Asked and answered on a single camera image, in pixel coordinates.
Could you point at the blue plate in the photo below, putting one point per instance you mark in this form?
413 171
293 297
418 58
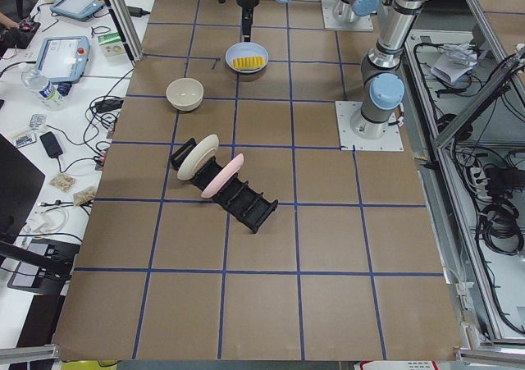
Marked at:
245 49

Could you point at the striped bread roll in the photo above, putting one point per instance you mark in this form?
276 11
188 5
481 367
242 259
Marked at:
251 63

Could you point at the white plate in rack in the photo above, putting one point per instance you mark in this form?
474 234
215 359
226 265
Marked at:
198 156

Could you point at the pink plate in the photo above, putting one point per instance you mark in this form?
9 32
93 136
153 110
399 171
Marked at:
223 176

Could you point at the black plate rack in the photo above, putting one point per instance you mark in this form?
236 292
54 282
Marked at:
248 206

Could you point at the white ceramic bowl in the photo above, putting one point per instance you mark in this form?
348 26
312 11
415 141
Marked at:
185 94

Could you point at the black power adapter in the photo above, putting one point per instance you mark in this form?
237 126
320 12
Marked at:
137 11

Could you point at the green white carton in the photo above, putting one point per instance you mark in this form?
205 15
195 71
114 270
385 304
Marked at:
111 44

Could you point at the blue teach pendant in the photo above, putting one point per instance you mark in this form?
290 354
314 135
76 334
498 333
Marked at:
80 10
63 59

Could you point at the clear plastic bottle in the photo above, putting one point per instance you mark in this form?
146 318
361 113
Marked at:
42 87

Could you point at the black smartphone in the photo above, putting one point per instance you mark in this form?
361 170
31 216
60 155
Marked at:
51 146

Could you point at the black monitor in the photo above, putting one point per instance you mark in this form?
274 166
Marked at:
21 182

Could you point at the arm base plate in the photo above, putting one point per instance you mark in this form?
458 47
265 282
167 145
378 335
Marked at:
357 134
349 15

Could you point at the aluminium frame post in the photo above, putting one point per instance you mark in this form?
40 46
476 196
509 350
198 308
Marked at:
126 29

